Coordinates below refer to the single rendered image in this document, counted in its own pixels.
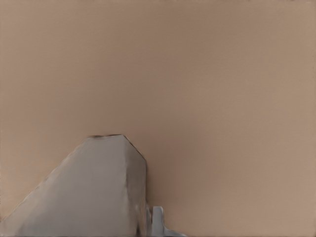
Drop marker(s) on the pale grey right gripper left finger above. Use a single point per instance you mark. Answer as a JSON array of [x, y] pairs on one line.
[[93, 187]]

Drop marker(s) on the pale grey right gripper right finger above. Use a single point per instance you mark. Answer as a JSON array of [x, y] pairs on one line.
[[157, 219]]

